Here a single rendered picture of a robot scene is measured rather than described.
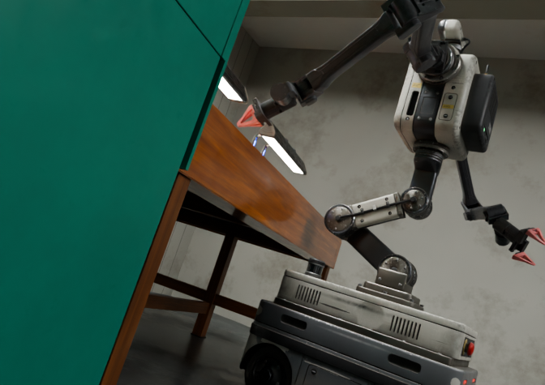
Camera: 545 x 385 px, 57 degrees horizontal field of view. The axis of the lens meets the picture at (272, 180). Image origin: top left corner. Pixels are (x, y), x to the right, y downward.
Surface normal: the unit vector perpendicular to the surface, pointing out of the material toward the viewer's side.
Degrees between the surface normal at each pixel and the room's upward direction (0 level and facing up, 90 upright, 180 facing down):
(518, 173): 90
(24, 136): 90
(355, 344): 90
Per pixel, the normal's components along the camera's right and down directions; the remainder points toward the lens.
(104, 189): 0.90, 0.22
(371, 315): -0.45, -0.31
